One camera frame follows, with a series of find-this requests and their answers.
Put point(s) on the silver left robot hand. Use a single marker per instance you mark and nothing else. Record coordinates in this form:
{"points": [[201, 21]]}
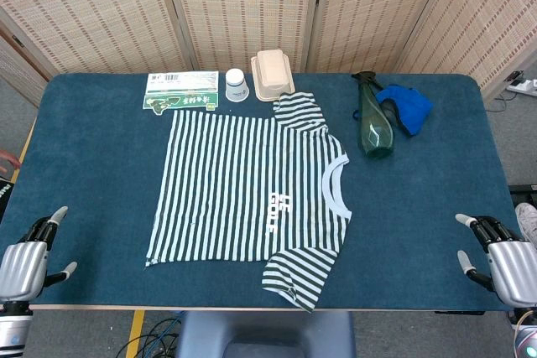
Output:
{"points": [[23, 266]]}

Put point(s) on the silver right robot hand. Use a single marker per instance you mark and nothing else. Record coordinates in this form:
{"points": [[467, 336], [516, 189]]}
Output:
{"points": [[514, 270]]}

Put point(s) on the green striped T-shirt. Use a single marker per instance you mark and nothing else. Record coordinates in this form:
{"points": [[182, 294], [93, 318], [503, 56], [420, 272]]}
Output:
{"points": [[230, 186]]}

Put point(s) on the white shoe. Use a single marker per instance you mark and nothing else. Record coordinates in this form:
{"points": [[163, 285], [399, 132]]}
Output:
{"points": [[528, 219]]}

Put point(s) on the black metal stand base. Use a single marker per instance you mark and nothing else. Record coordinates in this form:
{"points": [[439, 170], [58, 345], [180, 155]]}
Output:
{"points": [[524, 189]]}

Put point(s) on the bystander hand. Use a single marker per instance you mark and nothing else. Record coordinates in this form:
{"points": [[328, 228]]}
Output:
{"points": [[9, 159]]}

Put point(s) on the blue table mat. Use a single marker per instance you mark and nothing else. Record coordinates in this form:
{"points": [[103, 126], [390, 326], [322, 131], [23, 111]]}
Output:
{"points": [[84, 165]]}

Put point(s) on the white power strip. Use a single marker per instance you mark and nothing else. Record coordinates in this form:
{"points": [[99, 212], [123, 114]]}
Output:
{"points": [[524, 86]]}

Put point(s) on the blue cloth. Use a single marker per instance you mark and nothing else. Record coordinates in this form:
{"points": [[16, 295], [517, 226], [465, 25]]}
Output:
{"points": [[413, 108]]}

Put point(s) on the green white flattened carton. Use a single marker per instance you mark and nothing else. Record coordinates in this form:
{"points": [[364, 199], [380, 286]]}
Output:
{"points": [[182, 89]]}

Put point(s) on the white paper cup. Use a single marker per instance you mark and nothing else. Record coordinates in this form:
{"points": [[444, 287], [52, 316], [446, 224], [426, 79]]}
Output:
{"points": [[236, 86]]}

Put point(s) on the beige takeaway food box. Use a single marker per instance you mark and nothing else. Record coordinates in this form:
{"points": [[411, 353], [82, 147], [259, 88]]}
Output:
{"points": [[272, 73]]}

